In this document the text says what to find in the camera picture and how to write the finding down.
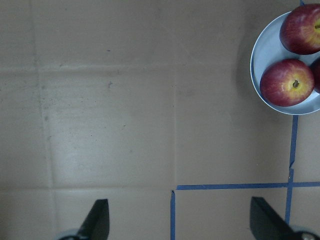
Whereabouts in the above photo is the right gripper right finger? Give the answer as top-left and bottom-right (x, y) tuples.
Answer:
(250, 196), (320, 240)

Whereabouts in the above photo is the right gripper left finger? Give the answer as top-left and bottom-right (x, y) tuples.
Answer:
(56, 198), (111, 240)

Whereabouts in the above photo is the red apple on plate middle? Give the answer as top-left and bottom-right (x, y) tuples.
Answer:
(259, 58), (315, 107)

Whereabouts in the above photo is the red apple on plate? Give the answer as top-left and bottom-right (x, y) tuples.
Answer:
(279, 3), (320, 55)
(259, 58), (315, 107)
(310, 58), (320, 93)

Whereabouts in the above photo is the red apple on plate outer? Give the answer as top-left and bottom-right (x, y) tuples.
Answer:
(310, 58), (320, 93)

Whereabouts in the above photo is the red apple on plate far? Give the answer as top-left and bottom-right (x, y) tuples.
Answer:
(279, 3), (320, 55)

